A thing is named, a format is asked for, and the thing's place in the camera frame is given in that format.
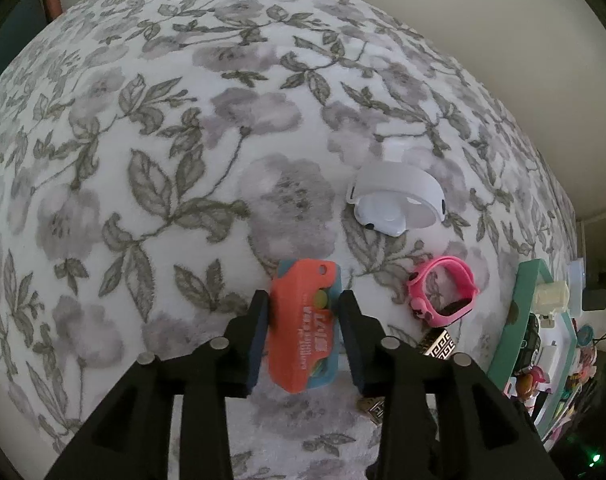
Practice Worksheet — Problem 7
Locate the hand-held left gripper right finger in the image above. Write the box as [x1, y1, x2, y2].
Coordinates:
[338, 289, 564, 480]

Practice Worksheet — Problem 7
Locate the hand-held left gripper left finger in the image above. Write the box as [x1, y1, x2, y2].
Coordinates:
[58, 287, 269, 480]

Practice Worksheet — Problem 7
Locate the coral and blue box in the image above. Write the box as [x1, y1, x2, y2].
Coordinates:
[267, 258, 344, 393]

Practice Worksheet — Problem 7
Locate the white tray with teal rim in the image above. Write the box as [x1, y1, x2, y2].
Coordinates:
[486, 258, 591, 441]

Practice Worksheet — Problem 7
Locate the gold patterned box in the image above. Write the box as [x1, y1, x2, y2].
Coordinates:
[355, 327, 458, 423]

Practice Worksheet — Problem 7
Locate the pink wrist watch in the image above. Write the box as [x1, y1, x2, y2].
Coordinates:
[407, 255, 479, 331]

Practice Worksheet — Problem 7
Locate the white round case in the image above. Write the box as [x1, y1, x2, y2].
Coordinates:
[347, 161, 446, 238]

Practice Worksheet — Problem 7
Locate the dark toy car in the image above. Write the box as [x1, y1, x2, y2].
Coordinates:
[517, 312, 543, 376]

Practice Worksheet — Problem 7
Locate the floral printed blanket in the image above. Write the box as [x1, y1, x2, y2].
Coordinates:
[0, 0, 579, 480]

